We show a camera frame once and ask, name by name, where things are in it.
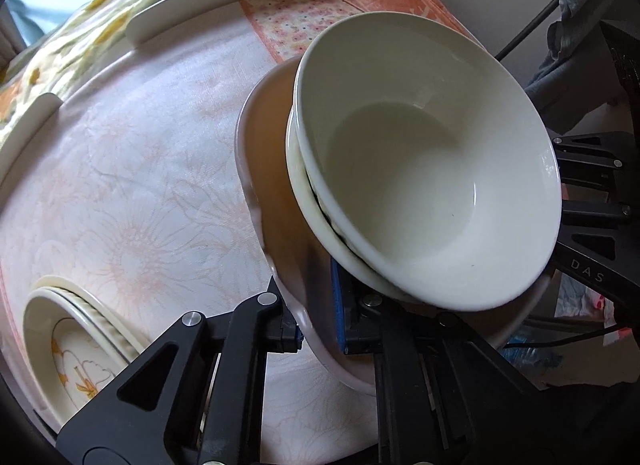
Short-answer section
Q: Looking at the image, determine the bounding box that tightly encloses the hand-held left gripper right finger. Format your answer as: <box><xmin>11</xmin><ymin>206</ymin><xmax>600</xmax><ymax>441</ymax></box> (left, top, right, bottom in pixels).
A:
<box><xmin>330</xmin><ymin>257</ymin><xmax>566</xmax><ymax>465</ymax></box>

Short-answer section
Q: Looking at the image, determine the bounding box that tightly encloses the cream plate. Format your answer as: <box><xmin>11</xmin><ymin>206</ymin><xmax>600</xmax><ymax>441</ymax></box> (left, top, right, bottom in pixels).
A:
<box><xmin>34</xmin><ymin>275</ymin><xmax>151</xmax><ymax>351</ymax></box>

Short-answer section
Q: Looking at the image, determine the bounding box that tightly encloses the pink bowl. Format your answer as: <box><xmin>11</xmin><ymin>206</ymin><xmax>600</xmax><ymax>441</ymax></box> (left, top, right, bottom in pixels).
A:
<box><xmin>235</xmin><ymin>57</ymin><xmax>551</xmax><ymax>393</ymax></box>

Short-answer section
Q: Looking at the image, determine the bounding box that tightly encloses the yellow printed plate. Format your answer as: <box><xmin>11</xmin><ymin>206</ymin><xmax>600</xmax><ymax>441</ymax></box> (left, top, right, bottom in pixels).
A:
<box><xmin>22</xmin><ymin>287</ymin><xmax>143</xmax><ymax>428</ymax></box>

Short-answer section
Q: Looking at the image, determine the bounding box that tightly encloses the cream printed bowl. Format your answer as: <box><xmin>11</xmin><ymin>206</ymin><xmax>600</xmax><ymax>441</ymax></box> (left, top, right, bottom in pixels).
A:
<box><xmin>286</xmin><ymin>110</ymin><xmax>416</xmax><ymax>303</ymax></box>

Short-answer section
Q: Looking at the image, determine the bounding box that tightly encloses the grey clothing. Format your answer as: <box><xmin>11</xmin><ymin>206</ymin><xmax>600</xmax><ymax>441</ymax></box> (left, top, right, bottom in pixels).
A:
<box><xmin>525</xmin><ymin>0</ymin><xmax>626</xmax><ymax>130</ymax></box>

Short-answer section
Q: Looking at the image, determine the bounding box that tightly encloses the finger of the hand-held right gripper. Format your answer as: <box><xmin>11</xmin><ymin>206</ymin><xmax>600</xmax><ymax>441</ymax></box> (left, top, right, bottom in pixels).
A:
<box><xmin>552</xmin><ymin>131</ymin><xmax>640</xmax><ymax>190</ymax></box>
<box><xmin>552</xmin><ymin>200</ymin><xmax>640</xmax><ymax>306</ymax></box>

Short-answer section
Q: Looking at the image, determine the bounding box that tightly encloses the long white board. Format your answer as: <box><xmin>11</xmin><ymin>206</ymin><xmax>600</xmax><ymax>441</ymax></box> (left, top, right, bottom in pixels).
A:
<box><xmin>126</xmin><ymin>0</ymin><xmax>368</xmax><ymax>48</ymax></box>

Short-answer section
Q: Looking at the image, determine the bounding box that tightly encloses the orange floral cloth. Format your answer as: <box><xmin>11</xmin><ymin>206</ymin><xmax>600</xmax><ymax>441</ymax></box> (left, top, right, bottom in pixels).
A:
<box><xmin>240</xmin><ymin>0</ymin><xmax>488</xmax><ymax>63</ymax></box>

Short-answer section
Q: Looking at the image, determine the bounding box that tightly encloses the short white board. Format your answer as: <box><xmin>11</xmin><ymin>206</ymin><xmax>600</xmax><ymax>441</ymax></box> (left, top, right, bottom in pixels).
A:
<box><xmin>0</xmin><ymin>92</ymin><xmax>65</xmax><ymax>186</ymax></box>

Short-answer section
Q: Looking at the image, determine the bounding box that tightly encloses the light blue cloth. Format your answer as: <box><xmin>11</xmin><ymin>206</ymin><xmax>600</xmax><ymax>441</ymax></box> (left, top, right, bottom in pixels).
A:
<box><xmin>7</xmin><ymin>0</ymin><xmax>76</xmax><ymax>46</ymax></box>

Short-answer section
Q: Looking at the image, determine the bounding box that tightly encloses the clear plastic bag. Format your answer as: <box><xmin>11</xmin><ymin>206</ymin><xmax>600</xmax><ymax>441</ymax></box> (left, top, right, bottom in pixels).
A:
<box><xmin>500</xmin><ymin>270</ymin><xmax>640</xmax><ymax>381</ymax></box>

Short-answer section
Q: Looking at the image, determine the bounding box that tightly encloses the pale floral tablecloth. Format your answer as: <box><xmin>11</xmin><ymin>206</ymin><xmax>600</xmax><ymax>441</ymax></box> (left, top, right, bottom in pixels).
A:
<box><xmin>0</xmin><ymin>2</ymin><xmax>381</xmax><ymax>451</ymax></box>

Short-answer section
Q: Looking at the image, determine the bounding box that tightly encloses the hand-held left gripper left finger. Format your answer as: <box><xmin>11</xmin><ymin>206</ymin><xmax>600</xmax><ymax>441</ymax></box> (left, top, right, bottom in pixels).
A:
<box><xmin>55</xmin><ymin>275</ymin><xmax>306</xmax><ymax>465</ymax></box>

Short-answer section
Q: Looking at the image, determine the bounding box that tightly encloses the small white bowl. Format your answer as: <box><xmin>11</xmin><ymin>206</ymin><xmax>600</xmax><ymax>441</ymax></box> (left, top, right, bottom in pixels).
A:
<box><xmin>294</xmin><ymin>12</ymin><xmax>560</xmax><ymax>311</ymax></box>

